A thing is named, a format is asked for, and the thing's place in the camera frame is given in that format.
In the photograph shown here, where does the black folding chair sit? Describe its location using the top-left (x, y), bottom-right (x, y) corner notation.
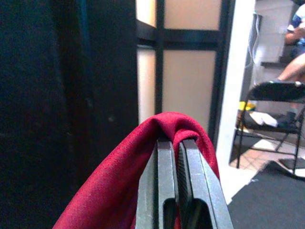
top-left (236, 81), bottom-right (305, 179)

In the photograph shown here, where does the seated person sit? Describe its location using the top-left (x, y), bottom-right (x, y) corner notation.
top-left (276, 4), bottom-right (305, 83)

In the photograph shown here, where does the yellow bag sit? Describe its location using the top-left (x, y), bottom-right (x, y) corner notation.
top-left (237, 101), bottom-right (256, 118)

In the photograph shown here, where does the black floor mat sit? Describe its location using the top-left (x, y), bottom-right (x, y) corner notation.
top-left (225, 160), bottom-right (305, 229)

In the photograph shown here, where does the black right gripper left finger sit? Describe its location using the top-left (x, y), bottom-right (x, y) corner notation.
top-left (135, 139), bottom-right (180, 229)

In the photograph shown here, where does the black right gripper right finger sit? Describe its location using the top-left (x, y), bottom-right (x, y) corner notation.
top-left (177, 139), bottom-right (234, 229)

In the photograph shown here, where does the red cloth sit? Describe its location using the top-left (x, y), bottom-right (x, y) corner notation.
top-left (52, 111), bottom-right (221, 229)

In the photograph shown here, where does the black-framed frosted panel door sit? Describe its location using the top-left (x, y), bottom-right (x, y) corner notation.
top-left (134, 0), bottom-right (236, 150)

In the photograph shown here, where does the dark sock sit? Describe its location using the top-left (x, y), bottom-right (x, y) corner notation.
top-left (277, 110), bottom-right (299, 128)

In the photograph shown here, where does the white cloth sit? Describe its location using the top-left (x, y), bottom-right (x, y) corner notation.
top-left (249, 111), bottom-right (279, 127)

